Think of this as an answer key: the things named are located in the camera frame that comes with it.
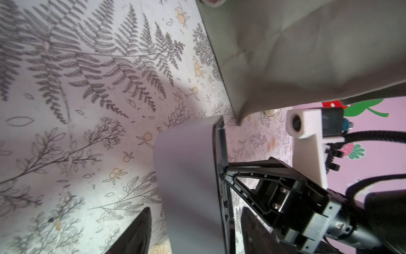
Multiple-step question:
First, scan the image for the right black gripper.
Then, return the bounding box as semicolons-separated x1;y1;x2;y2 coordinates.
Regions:
223;157;382;254

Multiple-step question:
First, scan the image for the grey square analog clock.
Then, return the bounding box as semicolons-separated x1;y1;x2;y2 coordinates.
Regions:
153;115;236;254

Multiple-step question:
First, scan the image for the grey-green canvas tote bag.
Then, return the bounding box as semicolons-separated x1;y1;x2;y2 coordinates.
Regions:
197;1;406;124

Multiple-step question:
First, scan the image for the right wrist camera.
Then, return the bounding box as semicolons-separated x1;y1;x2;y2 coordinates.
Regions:
285;108;350;189

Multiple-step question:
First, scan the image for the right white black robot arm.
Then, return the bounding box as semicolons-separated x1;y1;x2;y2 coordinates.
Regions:
220;158;406;254

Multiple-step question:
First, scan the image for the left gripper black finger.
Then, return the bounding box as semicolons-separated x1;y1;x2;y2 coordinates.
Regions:
106;207;152;254

